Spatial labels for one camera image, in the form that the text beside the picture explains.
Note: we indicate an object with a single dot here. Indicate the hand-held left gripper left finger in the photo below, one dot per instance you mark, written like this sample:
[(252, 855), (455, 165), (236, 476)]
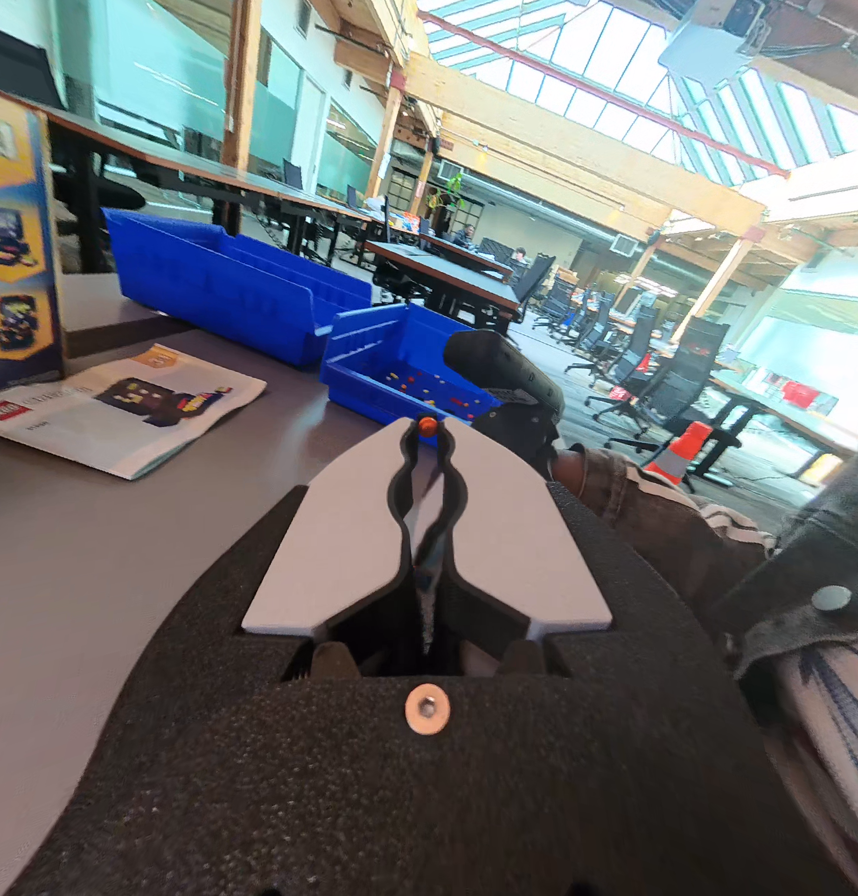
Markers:
[(324, 546)]

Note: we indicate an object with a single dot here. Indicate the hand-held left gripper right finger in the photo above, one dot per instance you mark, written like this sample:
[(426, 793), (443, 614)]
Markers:
[(527, 546)]

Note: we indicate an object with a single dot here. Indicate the small blue plastic bin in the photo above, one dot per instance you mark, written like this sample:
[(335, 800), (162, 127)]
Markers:
[(373, 336)]

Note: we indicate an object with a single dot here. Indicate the person's right hand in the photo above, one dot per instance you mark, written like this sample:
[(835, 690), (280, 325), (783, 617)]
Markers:
[(570, 470)]

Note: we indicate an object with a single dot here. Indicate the loose small coloured bricks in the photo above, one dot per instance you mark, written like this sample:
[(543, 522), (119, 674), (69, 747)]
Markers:
[(460, 404)]

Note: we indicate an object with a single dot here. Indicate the wooden office table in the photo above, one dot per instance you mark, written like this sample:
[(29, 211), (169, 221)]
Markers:
[(443, 269)]

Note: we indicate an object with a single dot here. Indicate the row of black office chairs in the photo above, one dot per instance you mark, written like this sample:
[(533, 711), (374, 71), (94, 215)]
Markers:
[(688, 378)]

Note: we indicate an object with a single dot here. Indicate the orange traffic cone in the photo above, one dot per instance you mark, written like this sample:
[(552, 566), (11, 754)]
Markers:
[(681, 451)]

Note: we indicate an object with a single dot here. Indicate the potted green plant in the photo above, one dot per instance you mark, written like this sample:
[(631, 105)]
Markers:
[(455, 187)]

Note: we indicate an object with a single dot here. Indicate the white instruction booklet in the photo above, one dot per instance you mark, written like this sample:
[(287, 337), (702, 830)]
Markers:
[(86, 434)]

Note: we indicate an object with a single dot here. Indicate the large blue plastic bin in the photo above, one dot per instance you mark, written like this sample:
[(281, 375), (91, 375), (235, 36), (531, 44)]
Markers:
[(212, 301)]

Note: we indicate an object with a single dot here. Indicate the red ceiling pipe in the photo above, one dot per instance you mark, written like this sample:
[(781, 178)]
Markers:
[(611, 96)]

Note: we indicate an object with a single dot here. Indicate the person's striped shirt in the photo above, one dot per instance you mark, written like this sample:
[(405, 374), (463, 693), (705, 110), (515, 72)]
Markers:
[(834, 714)]

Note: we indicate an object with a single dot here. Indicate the white ceiling projector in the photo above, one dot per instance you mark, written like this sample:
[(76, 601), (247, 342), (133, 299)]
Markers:
[(709, 42)]

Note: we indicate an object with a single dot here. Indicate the single black office chair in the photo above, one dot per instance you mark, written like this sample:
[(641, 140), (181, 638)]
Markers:
[(100, 190)]

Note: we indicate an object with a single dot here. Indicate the blue yellow toy set box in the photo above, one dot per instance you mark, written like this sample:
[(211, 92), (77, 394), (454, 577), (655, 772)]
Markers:
[(16, 245)]

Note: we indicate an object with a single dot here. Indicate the long wooden table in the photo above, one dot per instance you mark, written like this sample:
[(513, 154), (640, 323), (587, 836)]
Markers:
[(121, 143)]

